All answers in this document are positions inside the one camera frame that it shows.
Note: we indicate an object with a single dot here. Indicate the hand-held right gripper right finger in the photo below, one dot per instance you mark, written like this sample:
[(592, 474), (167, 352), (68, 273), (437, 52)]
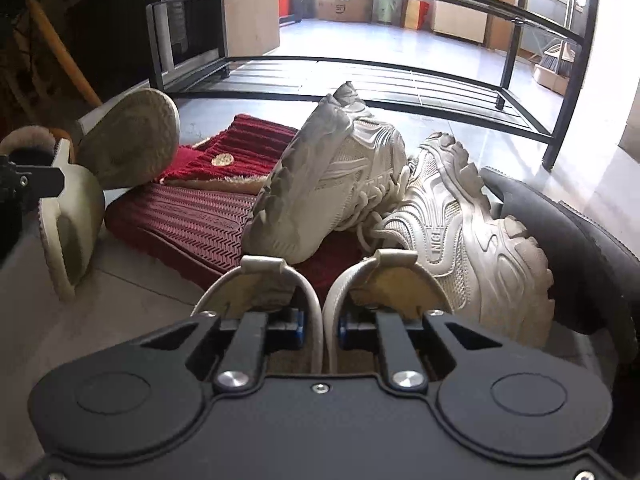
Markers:
[(345, 332)]

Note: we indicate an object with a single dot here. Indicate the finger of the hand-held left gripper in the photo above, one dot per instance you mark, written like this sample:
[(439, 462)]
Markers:
[(40, 177)]

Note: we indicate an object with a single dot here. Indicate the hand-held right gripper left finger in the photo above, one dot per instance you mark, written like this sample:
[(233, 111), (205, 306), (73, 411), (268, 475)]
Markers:
[(297, 330)]

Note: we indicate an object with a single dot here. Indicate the black metal shoe rack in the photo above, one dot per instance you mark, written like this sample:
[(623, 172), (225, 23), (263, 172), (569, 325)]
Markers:
[(565, 110)]

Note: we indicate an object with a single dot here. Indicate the brown furry slipper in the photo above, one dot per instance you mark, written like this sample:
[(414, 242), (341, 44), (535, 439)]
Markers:
[(25, 135)]

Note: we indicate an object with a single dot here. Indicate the cream slide slipper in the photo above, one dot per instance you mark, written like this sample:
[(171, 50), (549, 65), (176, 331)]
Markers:
[(75, 220), (130, 135)]

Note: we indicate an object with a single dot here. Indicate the wooden chair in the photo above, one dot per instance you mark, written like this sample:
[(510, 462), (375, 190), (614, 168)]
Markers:
[(60, 45)]

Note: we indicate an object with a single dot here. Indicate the white chunky sneaker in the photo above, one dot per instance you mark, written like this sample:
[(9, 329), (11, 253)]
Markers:
[(340, 160), (450, 240)]

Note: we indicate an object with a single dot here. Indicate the dark red cloth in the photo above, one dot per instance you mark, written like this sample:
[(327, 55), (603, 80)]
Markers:
[(190, 225)]

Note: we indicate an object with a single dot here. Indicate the dark cabinet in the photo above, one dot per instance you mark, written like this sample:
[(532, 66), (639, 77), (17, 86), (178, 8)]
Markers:
[(115, 25)]

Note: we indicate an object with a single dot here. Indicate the red knit slipper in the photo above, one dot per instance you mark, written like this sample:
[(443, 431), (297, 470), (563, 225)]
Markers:
[(250, 140)]

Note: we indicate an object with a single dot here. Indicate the tan wooden cabinet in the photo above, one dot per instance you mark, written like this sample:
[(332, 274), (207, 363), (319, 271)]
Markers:
[(470, 0), (252, 5)]

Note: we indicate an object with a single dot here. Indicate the small cardboard box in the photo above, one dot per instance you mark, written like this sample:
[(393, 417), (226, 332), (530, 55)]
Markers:
[(550, 80)]

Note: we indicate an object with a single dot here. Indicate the yellow and red box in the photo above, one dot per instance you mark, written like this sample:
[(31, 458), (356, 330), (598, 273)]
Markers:
[(419, 15)]

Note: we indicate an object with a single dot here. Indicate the brown cardboard box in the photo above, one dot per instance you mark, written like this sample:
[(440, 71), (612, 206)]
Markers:
[(345, 5)]

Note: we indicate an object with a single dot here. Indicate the broom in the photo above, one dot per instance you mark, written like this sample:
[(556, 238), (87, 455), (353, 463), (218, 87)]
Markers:
[(557, 60)]

